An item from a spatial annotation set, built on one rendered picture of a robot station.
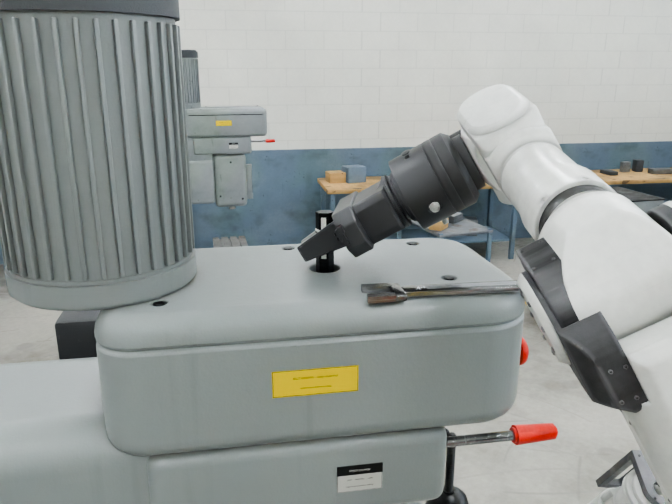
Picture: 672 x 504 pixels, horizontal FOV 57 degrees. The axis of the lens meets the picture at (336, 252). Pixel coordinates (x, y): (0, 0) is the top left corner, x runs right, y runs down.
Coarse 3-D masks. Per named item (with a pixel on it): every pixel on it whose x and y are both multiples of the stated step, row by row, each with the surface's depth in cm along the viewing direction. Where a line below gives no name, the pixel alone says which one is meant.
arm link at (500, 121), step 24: (480, 96) 67; (504, 96) 63; (480, 120) 62; (504, 120) 59; (528, 120) 59; (480, 144) 60; (504, 144) 59; (528, 144) 58; (552, 144) 58; (504, 168) 59
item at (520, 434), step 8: (520, 424) 74; (528, 424) 74; (536, 424) 74; (544, 424) 74; (552, 424) 74; (488, 432) 74; (496, 432) 73; (504, 432) 73; (512, 432) 74; (520, 432) 73; (528, 432) 73; (536, 432) 73; (544, 432) 74; (552, 432) 74; (448, 440) 72; (456, 440) 72; (464, 440) 72; (472, 440) 72; (480, 440) 73; (488, 440) 73; (496, 440) 73; (504, 440) 73; (512, 440) 74; (520, 440) 73; (528, 440) 73; (536, 440) 74; (544, 440) 74
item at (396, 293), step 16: (368, 288) 66; (384, 288) 66; (400, 288) 65; (416, 288) 65; (432, 288) 65; (448, 288) 65; (464, 288) 66; (480, 288) 66; (496, 288) 66; (512, 288) 66
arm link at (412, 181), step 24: (408, 168) 67; (360, 192) 74; (384, 192) 67; (408, 192) 67; (432, 192) 66; (336, 216) 68; (360, 216) 68; (384, 216) 68; (408, 216) 70; (432, 216) 68; (360, 240) 67
